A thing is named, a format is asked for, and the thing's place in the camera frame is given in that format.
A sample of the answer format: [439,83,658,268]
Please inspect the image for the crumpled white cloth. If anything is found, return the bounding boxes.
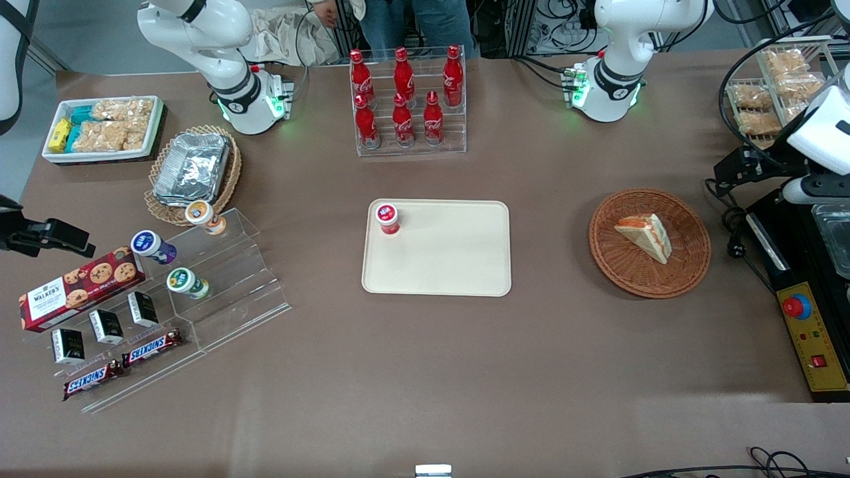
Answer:
[240,7,341,67]

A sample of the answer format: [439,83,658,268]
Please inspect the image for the triangular sandwich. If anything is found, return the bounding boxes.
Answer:
[614,213,673,265]

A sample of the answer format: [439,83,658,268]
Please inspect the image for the white wire rack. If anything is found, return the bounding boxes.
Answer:
[722,37,841,151]

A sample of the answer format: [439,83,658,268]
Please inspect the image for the person in jeans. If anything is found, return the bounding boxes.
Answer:
[312,0,476,59]

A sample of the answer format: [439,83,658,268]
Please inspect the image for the tangled background cables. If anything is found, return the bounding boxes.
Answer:
[528,0,600,55]

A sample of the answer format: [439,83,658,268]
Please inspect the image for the Snickers bar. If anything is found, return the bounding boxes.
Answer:
[122,329,184,368]
[63,360,125,402]

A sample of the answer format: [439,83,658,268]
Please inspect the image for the black floor cables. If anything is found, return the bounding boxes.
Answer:
[618,446,850,478]

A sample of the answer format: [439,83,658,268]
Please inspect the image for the black power cable with plug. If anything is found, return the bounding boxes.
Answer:
[704,178,778,294]

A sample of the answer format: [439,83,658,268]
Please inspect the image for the orange yogurt cup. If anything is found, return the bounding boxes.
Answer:
[185,200,227,236]

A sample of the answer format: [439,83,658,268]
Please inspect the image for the small black box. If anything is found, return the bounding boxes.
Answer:
[89,309,125,345]
[52,328,86,365]
[127,291,159,329]

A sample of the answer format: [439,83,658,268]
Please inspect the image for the blue yogurt cup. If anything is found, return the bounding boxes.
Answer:
[130,230,178,266]

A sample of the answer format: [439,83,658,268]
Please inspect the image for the yellow snack pack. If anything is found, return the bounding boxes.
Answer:
[48,118,72,153]

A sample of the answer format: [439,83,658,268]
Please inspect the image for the stack of foil trays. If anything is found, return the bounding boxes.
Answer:
[153,133,231,207]

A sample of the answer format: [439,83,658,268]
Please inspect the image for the red Walkers cookie box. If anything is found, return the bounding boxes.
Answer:
[19,247,146,333]

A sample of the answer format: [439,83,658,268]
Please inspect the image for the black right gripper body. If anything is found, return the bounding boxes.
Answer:
[0,195,27,256]

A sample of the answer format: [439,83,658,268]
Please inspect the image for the clear acrylic stepped stand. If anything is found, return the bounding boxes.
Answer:
[23,208,292,414]

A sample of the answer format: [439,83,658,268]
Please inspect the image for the brown wicker basket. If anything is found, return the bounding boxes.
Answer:
[589,189,712,299]

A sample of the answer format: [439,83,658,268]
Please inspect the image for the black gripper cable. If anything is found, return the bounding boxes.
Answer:
[719,12,835,168]

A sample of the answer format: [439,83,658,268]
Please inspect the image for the light woven basket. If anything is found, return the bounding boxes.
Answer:
[145,125,242,227]

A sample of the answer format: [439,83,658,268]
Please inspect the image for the yellow control panel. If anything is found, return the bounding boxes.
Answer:
[776,282,850,393]

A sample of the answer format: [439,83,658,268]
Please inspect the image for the black arm base cables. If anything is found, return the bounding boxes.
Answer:
[510,54,576,91]

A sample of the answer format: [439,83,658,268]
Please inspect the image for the red cola bottle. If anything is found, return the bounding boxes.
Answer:
[354,94,381,149]
[443,45,464,108]
[422,91,445,146]
[391,93,416,147]
[350,50,374,108]
[393,47,416,100]

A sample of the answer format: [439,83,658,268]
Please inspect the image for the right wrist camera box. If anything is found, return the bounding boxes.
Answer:
[24,219,95,260]

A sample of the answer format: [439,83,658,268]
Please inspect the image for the metal pan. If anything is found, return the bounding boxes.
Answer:
[811,202,850,280]

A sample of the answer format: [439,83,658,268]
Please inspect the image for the red lid yogurt cup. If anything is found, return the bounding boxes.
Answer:
[376,203,401,236]

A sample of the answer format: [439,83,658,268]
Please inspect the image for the green yogurt cup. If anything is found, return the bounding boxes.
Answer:
[166,268,211,301]

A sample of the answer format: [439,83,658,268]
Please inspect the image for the clear acrylic bottle rack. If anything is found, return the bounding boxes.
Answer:
[350,45,467,158]

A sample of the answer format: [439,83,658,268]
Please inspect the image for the red emergency stop button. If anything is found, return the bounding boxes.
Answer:
[782,293,813,321]

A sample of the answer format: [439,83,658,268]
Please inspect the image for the white rectangular snack bin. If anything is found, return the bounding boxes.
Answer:
[42,96,165,165]

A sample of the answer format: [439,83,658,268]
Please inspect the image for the black appliance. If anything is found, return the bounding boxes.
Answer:
[744,189,850,403]

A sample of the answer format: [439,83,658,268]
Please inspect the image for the clear bag of crackers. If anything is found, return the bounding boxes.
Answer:
[92,98,155,124]
[72,121,148,153]

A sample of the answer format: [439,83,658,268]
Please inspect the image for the cream plastic tray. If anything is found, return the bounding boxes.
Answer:
[362,199,512,297]

